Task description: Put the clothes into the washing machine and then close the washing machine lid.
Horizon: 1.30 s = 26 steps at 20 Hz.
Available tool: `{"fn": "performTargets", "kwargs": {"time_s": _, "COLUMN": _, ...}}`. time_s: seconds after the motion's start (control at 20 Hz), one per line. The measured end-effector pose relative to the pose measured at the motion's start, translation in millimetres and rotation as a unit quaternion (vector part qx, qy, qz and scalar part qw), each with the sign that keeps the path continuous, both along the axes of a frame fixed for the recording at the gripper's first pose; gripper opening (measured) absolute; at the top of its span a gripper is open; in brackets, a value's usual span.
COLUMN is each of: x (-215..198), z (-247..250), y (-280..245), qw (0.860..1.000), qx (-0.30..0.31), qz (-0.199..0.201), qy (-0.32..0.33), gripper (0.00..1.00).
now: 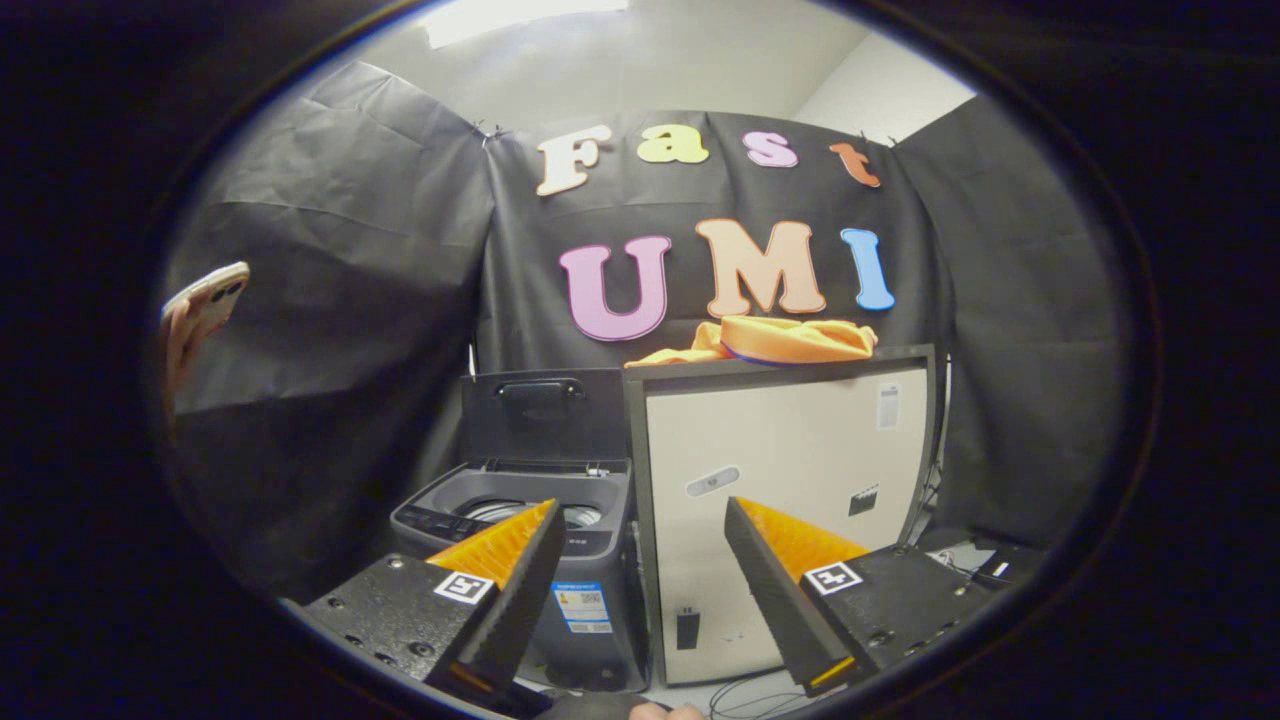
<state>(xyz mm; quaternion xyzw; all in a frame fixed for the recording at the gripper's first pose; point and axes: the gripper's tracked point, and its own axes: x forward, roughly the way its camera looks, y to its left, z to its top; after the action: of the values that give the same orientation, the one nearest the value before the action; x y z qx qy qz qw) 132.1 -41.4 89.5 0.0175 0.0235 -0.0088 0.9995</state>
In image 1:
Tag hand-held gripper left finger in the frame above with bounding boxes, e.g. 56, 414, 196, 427
280, 498, 567, 706

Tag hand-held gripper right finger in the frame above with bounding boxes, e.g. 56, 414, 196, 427
723, 496, 999, 699

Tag grey washing machine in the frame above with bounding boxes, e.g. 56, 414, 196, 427
390, 458, 649, 694

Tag orange clothes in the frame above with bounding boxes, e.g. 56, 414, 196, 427
625, 315, 879, 368

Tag person's leg in dark trousers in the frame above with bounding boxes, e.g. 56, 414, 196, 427
530, 692, 681, 720

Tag dark box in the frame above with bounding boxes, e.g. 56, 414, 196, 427
980, 545, 1046, 591

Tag black backdrop cloth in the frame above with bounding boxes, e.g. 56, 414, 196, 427
155, 58, 1131, 601

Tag pale smartphone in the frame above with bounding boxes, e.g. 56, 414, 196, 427
162, 262, 251, 341

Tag black floor cables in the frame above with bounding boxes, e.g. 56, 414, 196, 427
705, 670, 831, 719

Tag beige cabinet with dark frame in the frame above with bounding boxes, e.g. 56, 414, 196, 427
623, 345, 938, 689

